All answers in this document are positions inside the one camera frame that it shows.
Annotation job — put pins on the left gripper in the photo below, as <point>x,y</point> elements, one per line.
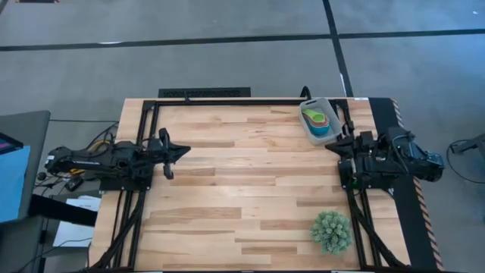
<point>166,151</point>

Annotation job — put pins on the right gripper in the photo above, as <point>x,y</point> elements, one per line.
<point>354,151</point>

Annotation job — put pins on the large teal measuring cup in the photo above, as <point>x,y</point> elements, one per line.
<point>320,130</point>

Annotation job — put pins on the red measuring cup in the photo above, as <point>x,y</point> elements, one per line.
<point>325,120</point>

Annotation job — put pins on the grey plastic basket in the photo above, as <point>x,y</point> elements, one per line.
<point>329,108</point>

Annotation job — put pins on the small green measuring cup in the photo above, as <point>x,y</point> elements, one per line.
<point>312,113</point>

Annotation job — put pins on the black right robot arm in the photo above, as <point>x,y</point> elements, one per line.
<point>401,159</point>

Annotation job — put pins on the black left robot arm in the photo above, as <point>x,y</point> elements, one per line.
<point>94,159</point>

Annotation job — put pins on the black floor vent grille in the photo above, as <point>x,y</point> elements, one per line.
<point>204,92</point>

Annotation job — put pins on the green artificial plant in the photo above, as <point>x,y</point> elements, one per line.
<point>331,231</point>

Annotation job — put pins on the black ramp with striped edge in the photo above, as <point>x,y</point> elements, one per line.
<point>417,227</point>

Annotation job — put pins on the small black box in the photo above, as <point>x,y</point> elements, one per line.
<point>74,184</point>

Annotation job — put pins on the black desk beam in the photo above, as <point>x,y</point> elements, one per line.
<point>60,212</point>

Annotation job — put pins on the grey floor stand foot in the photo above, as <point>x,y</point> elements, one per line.
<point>473,144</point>

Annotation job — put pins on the white paper sheet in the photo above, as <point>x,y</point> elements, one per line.
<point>72,235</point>

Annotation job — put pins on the black round knob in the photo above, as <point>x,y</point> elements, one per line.
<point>42,176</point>

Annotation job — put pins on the blue monitor screen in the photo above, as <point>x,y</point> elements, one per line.
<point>13,182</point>

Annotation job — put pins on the grey cabinet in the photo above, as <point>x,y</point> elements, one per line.
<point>19,246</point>

